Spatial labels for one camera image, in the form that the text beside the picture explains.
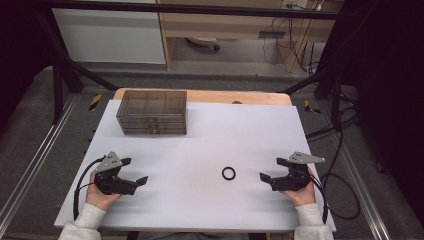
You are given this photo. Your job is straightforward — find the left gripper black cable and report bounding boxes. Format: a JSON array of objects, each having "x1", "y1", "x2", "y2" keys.
[{"x1": 73, "y1": 156, "x2": 106, "y2": 221}]

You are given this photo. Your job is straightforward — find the yellow black tape strip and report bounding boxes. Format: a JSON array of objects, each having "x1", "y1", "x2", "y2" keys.
[
  {"x1": 303, "y1": 99, "x2": 321, "y2": 115},
  {"x1": 88, "y1": 93, "x2": 102, "y2": 112}
]

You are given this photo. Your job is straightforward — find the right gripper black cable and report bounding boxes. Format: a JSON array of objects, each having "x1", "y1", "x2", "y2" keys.
[{"x1": 308, "y1": 173, "x2": 331, "y2": 224}]

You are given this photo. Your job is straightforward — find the black hair tie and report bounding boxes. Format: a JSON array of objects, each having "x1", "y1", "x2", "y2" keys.
[{"x1": 221, "y1": 166, "x2": 237, "y2": 181}]

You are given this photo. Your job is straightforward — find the white cabinet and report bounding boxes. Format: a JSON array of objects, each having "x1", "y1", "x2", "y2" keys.
[{"x1": 52, "y1": 0, "x2": 167, "y2": 65}]

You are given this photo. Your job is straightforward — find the person's right hand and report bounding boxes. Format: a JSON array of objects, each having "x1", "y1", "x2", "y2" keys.
[{"x1": 281, "y1": 168, "x2": 317, "y2": 208}]

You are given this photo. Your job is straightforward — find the smoky transparent drawer organizer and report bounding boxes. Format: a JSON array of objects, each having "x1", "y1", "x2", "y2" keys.
[{"x1": 115, "y1": 89, "x2": 188, "y2": 136}]

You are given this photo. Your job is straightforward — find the black frame crossbar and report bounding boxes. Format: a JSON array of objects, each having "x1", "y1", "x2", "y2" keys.
[{"x1": 33, "y1": 0, "x2": 341, "y2": 21}]

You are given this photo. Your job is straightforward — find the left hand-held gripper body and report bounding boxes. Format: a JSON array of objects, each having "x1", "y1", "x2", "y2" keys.
[{"x1": 93, "y1": 150, "x2": 138, "y2": 196}]

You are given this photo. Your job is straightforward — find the black floor cable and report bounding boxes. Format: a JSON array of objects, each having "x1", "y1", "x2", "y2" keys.
[{"x1": 306, "y1": 106, "x2": 363, "y2": 221}]

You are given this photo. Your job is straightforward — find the wooden table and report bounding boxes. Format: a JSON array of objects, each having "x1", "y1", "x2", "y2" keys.
[{"x1": 113, "y1": 87, "x2": 294, "y2": 107}]

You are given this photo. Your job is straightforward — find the person's left hand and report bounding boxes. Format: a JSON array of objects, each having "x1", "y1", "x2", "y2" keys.
[{"x1": 85, "y1": 181, "x2": 123, "y2": 212}]

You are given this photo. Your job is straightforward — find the white board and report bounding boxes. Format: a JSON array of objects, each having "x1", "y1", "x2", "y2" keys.
[{"x1": 54, "y1": 99, "x2": 337, "y2": 233}]

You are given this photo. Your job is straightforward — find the office chair base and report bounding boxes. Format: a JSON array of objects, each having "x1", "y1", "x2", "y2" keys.
[{"x1": 184, "y1": 37, "x2": 222, "y2": 52}]

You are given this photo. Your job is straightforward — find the black metal stand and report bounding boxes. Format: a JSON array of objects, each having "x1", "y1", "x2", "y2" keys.
[
  {"x1": 283, "y1": 66, "x2": 344, "y2": 129},
  {"x1": 36, "y1": 9, "x2": 118, "y2": 125}
]

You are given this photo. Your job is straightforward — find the black desk cables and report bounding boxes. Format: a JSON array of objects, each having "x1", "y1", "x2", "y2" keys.
[{"x1": 263, "y1": 14, "x2": 321, "y2": 76}]

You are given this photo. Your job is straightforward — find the aluminium rail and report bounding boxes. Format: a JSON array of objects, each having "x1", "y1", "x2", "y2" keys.
[
  {"x1": 0, "y1": 94, "x2": 79, "y2": 228},
  {"x1": 333, "y1": 133, "x2": 392, "y2": 240}
]

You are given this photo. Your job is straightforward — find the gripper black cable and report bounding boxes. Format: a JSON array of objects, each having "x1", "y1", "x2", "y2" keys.
[
  {"x1": 73, "y1": 156, "x2": 106, "y2": 221},
  {"x1": 308, "y1": 173, "x2": 331, "y2": 224}
]

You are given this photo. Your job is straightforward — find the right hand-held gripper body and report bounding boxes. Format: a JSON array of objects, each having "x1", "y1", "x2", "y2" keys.
[{"x1": 270, "y1": 151, "x2": 326, "y2": 192}]

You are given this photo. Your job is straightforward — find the grey power strip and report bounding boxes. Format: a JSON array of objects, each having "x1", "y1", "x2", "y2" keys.
[{"x1": 258, "y1": 30, "x2": 287, "y2": 39}]

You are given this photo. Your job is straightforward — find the dark curtain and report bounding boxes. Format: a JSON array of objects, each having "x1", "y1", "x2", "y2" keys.
[
  {"x1": 0, "y1": 0, "x2": 56, "y2": 134},
  {"x1": 319, "y1": 0, "x2": 424, "y2": 218}
]

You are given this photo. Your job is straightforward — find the wooden desk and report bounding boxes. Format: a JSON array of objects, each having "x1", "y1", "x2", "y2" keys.
[{"x1": 156, "y1": 0, "x2": 344, "y2": 73}]

